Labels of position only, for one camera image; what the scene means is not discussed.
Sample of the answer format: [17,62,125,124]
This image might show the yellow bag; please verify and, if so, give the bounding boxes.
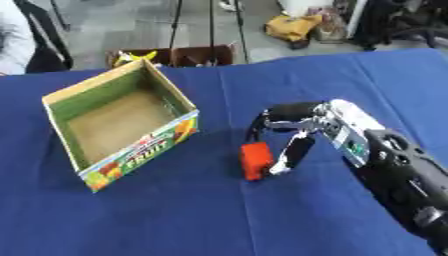
[262,14,324,50]

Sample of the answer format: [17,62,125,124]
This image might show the orange rectangular block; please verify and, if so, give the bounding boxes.
[239,141,277,182]

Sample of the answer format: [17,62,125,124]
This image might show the black tripod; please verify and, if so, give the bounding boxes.
[166,0,252,65]

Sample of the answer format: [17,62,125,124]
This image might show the black office chair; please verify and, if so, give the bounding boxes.
[348,0,448,52]

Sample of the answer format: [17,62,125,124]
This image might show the yellow toy banana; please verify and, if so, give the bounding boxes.
[112,50,160,68]

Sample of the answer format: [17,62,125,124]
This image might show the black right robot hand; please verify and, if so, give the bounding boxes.
[245,101,329,176]

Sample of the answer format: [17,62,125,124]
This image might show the brown cardboard box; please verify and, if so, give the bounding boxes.
[105,44,238,70]

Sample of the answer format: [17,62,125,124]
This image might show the tan cardboard box green inside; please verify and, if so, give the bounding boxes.
[40,58,202,194]

